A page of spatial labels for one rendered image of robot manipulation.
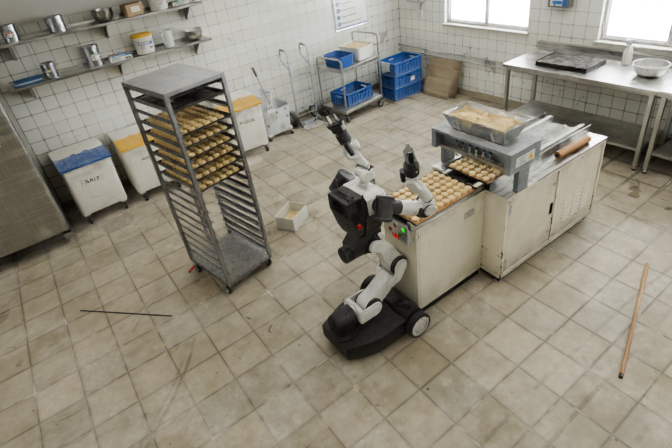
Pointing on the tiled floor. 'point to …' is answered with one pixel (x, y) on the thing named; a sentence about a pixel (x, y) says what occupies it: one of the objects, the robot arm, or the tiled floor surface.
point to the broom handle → (633, 323)
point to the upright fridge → (24, 192)
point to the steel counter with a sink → (620, 136)
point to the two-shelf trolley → (356, 80)
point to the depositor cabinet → (537, 204)
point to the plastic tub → (291, 216)
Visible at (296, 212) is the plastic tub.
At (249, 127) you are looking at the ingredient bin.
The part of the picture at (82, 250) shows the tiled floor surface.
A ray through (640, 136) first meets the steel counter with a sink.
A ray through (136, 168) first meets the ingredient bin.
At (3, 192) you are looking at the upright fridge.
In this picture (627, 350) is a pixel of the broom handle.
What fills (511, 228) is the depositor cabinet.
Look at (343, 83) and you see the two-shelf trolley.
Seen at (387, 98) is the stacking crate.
